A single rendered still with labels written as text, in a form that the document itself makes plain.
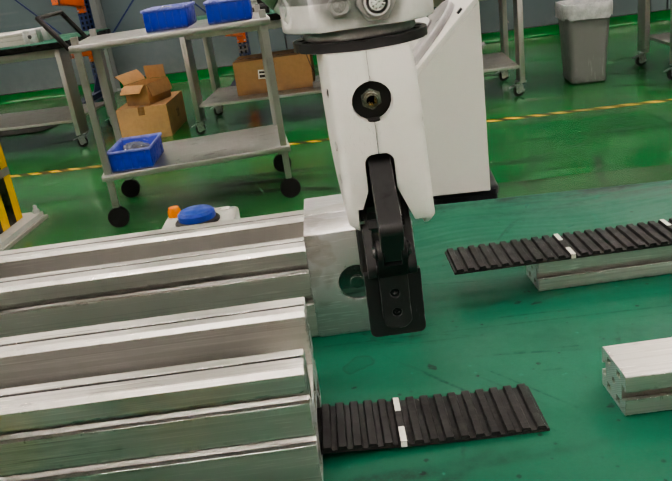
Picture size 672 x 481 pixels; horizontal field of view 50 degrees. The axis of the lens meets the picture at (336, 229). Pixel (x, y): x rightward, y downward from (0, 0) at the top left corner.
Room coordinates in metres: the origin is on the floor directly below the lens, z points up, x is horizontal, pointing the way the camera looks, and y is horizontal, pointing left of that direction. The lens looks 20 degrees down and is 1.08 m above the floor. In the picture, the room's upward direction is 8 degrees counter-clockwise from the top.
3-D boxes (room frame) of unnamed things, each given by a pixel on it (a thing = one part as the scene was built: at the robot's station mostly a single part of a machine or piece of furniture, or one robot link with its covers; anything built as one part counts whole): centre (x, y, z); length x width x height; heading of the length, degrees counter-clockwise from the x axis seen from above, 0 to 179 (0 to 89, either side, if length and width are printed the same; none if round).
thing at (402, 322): (0.36, -0.03, 0.91); 0.03 x 0.03 x 0.07; 89
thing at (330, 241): (0.62, -0.02, 0.83); 0.12 x 0.09 x 0.10; 179
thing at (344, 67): (0.42, -0.03, 1.00); 0.10 x 0.07 x 0.11; 179
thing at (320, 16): (0.41, -0.03, 1.06); 0.09 x 0.08 x 0.03; 179
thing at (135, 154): (3.65, 0.68, 0.50); 1.03 x 0.55 x 1.01; 96
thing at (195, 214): (0.74, 0.14, 0.84); 0.04 x 0.04 x 0.02
